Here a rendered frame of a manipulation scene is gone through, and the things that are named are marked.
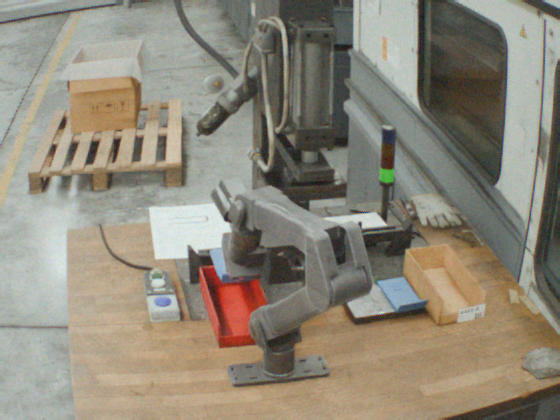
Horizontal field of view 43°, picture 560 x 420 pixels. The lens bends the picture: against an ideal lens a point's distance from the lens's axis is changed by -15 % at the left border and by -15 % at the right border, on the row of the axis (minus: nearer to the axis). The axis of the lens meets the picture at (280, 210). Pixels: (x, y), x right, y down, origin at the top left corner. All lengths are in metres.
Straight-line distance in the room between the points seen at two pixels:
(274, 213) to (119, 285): 0.62
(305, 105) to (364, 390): 0.63
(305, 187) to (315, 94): 0.21
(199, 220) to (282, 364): 0.75
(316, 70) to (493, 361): 0.75
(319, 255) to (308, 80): 0.57
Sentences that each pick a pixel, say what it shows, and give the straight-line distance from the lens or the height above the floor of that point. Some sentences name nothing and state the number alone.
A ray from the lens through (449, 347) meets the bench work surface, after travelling 1.72.
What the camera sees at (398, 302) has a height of 0.92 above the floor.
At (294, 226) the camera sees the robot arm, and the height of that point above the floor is 1.27.
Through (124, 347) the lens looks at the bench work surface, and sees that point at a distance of 1.69.
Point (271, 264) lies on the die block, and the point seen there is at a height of 0.95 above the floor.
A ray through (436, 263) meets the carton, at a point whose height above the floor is 0.92.
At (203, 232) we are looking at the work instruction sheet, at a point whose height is 0.90.
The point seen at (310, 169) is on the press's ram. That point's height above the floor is 1.18.
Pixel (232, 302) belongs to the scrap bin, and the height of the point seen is 0.90.
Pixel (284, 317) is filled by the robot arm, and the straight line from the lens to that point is 1.47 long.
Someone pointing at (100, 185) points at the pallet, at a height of 0.03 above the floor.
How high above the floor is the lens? 1.88
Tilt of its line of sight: 26 degrees down
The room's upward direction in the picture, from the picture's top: 1 degrees clockwise
